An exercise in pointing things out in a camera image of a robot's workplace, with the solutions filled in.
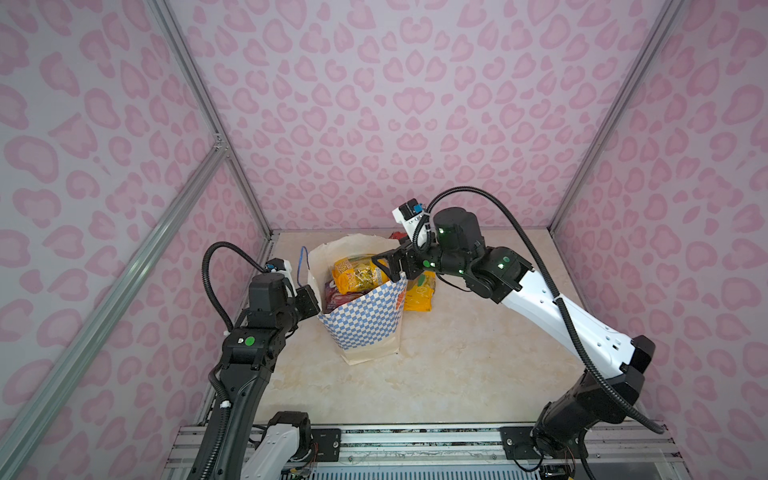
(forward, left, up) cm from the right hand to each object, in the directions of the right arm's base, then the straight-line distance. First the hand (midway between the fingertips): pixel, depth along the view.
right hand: (388, 247), depth 64 cm
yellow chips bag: (+10, -8, -34) cm, 36 cm away
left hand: (-2, +18, -12) cm, 22 cm away
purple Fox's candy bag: (+3, +17, -25) cm, 31 cm away
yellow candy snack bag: (+6, +9, -18) cm, 21 cm away
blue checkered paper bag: (-9, +6, -21) cm, 24 cm away
